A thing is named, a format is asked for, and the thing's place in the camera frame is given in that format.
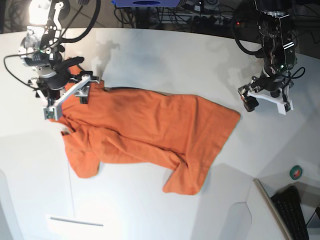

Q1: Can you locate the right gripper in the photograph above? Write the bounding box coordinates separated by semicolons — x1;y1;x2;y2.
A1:
27;56;100;106

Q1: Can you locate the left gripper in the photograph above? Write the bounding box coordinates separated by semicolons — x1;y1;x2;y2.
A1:
237;73;293;112

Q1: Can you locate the orange t-shirt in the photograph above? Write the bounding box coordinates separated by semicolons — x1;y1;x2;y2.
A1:
47;65;242;196

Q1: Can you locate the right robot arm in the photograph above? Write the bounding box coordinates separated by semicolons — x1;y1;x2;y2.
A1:
19;0;101;108

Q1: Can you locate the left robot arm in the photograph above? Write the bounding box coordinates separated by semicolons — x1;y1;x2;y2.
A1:
238;0;297;115

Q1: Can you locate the green tape roll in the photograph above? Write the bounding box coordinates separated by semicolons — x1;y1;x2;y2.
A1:
289;165;303;180

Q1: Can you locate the blue box with oval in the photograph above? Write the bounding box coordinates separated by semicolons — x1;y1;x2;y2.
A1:
111;0;183;8

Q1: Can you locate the black keyboard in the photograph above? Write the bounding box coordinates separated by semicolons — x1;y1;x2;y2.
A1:
271;185;310;240

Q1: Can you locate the white table slot plate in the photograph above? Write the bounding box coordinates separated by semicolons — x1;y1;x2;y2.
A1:
45;215;109;240

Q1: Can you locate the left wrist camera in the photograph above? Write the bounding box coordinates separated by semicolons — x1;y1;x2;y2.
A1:
276;99;294;115

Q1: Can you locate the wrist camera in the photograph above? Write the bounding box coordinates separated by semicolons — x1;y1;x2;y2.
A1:
276;99;294;115
43;106;63;121

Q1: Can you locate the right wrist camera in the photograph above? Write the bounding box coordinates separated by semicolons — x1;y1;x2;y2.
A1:
43;106;63;121

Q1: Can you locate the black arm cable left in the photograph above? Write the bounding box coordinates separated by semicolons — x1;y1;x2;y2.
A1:
231;9;266;60

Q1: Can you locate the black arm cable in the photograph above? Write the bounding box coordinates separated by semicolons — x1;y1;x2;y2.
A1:
58;0;102;45
231;9;266;60

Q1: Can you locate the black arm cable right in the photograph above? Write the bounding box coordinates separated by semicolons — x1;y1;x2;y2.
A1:
58;0;102;45

